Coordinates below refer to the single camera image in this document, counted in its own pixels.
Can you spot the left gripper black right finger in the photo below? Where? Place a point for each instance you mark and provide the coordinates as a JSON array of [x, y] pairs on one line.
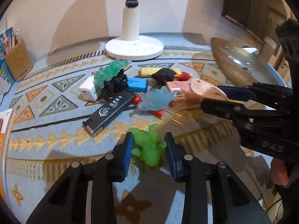
[[232, 202]]

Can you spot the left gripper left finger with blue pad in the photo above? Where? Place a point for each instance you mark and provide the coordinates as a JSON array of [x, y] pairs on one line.
[[66, 200]]

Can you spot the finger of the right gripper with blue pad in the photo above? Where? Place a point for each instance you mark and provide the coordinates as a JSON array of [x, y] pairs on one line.
[[274, 96], [237, 112]]

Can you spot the pink toy box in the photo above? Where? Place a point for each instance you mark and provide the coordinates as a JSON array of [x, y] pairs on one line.
[[189, 94]]

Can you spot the black rectangular lighter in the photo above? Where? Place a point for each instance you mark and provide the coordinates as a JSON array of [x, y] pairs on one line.
[[103, 116]]

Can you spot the light green jelly toy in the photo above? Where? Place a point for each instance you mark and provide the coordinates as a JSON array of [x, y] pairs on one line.
[[147, 146]]

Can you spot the person's right hand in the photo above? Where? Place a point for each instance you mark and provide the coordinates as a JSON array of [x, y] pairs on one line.
[[278, 172]]

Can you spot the amber ribbed glass bowl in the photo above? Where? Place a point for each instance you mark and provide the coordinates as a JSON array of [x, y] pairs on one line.
[[240, 67]]

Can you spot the red small package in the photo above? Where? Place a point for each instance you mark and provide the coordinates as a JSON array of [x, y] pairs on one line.
[[158, 114]]

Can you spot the yellow black plush toy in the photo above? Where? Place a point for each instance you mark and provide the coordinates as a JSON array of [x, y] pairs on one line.
[[160, 76]]

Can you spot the grey blue jelly toy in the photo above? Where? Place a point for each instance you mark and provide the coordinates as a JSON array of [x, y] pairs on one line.
[[156, 100]]

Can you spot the patterned blue table mat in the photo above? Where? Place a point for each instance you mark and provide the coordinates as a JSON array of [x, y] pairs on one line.
[[48, 134]]

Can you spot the blue usb box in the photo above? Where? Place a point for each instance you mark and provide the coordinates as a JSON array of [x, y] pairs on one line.
[[137, 85]]

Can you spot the wooden tray with paper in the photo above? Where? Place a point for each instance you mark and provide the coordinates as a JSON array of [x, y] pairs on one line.
[[7, 121]]

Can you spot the white charger plug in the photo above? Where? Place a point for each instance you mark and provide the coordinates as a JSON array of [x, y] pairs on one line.
[[87, 90]]

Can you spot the white fan stand base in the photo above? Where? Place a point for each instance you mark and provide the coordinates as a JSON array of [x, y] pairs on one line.
[[131, 45]]

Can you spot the black dinosaur figure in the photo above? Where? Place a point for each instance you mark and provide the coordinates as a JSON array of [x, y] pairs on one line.
[[116, 85]]

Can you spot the dark green crystal toy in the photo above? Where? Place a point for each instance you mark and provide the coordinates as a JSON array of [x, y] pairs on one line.
[[108, 72]]

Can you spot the cork pen holder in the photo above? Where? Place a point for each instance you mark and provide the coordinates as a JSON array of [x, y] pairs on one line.
[[19, 61]]

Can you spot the stack of books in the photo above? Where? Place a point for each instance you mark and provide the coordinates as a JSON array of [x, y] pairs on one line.
[[9, 39]]

